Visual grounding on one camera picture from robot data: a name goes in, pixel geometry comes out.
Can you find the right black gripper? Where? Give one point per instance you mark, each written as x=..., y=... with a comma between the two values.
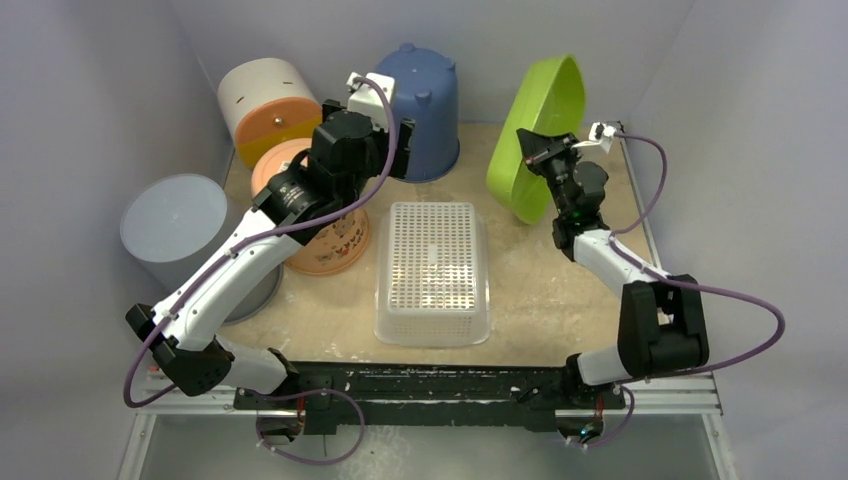
x=548, y=154

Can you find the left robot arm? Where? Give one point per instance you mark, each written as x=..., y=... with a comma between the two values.
x=180, y=332

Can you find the large grey plastic bucket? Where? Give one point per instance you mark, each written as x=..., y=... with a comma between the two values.
x=175, y=225

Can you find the green white plastic basket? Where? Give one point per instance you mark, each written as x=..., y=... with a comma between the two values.
x=550, y=101

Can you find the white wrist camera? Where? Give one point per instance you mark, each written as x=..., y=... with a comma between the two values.
x=365, y=98
x=602, y=135

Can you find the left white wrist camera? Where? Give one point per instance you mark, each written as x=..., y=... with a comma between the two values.
x=365, y=98

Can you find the white mini drawer cabinet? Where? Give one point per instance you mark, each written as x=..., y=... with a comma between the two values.
x=265, y=102

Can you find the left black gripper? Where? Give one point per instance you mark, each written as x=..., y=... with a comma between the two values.
x=401, y=147

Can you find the white mesh basket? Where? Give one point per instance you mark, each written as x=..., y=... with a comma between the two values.
x=432, y=288

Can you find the blue plastic bucket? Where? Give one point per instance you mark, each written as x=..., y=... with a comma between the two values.
x=426, y=92

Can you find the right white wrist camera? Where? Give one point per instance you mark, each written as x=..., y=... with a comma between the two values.
x=602, y=135

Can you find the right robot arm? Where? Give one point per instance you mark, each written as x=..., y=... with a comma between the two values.
x=661, y=325

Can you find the orange capybara bucket blue rim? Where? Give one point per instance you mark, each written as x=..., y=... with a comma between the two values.
x=336, y=246

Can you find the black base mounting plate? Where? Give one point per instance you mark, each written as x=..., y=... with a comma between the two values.
x=536, y=398

